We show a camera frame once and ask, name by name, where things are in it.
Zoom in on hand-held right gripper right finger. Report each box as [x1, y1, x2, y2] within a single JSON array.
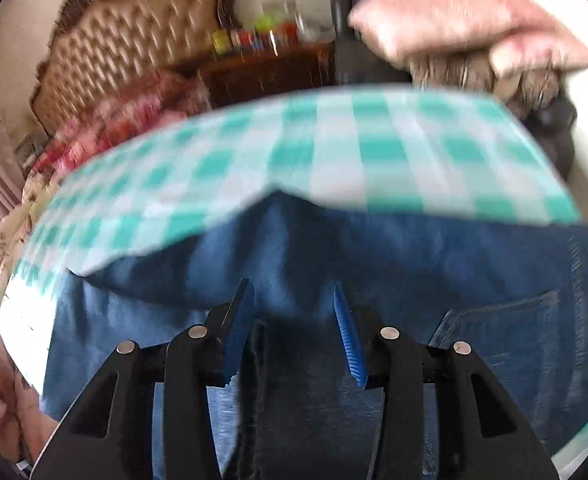
[[333, 282, 559, 480]]

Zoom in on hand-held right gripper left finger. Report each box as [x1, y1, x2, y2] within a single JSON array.
[[31, 278, 257, 480]]

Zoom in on blue denim pants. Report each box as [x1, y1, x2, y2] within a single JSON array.
[[39, 189, 588, 480]]

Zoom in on teal white checked tablecloth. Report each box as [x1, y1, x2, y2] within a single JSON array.
[[0, 85, 588, 480]]

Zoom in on floral quilt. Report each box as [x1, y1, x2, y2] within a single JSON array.
[[0, 70, 211, 461]]

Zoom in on dark wooden nightstand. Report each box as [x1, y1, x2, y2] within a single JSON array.
[[199, 42, 337, 109]]

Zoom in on black leather armchair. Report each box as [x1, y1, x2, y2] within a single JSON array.
[[326, 0, 577, 181]]

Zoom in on brown plaid blanket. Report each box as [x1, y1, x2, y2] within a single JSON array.
[[409, 52, 567, 112]]

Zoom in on red box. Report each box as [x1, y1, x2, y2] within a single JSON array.
[[233, 22, 297, 50]]

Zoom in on tufted leather bed headboard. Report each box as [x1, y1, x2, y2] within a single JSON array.
[[30, 0, 241, 137]]

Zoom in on large pink pillow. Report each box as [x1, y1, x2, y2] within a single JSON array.
[[349, 0, 565, 72]]

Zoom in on small pink pillow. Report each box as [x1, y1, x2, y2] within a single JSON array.
[[488, 30, 588, 79]]

